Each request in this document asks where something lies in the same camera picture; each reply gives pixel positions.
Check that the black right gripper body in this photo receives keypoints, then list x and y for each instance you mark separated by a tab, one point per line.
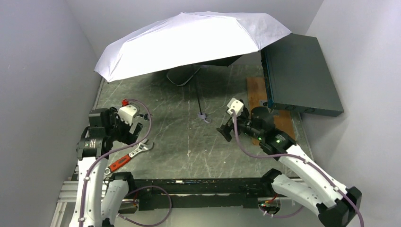
231	126

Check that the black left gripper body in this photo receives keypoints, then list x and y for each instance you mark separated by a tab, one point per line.
132	132

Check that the lilac folding umbrella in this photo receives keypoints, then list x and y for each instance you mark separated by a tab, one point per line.
186	39

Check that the black grey zippered case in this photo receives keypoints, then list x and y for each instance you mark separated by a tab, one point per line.
181	75

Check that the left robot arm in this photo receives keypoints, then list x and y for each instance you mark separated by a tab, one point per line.
91	208

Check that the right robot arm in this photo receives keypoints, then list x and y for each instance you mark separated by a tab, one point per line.
332	202

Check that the silver open-end wrench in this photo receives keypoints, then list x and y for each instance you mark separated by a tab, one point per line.
144	116

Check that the brown wooden board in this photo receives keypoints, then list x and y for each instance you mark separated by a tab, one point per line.
257	96

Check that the dark teal flat box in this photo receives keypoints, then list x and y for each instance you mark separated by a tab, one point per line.
297	77

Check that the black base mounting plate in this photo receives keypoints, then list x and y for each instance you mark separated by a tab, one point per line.
151	194

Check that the metal bracket on board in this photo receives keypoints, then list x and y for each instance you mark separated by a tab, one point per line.
264	103

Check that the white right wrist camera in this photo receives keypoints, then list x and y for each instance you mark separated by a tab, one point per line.
235	106

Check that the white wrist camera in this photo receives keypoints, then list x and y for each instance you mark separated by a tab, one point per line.
127	112
235	106

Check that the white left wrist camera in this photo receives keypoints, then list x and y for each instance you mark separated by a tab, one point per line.
127	112

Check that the red handled adjustable wrench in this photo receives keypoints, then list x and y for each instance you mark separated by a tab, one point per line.
141	147

